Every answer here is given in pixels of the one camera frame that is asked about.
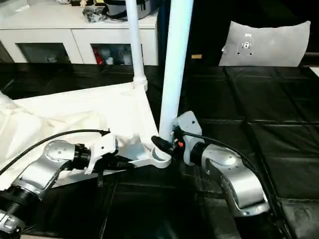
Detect white plastic table leg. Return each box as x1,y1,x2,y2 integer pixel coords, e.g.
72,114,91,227
158,0,195,145
125,0,149,91
0,91,14,109

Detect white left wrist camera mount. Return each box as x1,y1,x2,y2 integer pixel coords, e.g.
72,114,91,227
83,131,119,175

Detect small colourful figurines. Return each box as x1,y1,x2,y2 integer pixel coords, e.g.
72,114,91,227
57,0,106,7

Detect black cabinet with yellow label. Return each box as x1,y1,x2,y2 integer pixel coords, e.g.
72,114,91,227
159,0,235,68

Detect cluster of small bottles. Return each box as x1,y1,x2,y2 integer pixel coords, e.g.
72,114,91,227
91,44,145,65

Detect dark cable bundle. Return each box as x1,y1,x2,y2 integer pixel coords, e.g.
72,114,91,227
82,6,107,23

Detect white cabinet with glass doors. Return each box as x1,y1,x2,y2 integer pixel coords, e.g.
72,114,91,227
0,0,160,65

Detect grey bag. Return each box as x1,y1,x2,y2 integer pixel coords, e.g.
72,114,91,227
103,0,161,20

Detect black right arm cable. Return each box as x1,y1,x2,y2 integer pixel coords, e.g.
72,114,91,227
181,131,295,239

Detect white plastic table top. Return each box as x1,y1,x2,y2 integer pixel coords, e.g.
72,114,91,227
0,80,173,191

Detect black work mat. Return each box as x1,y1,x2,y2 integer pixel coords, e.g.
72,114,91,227
0,62,319,239

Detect white cushion with badge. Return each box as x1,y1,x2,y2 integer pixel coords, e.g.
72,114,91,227
218,20,312,67

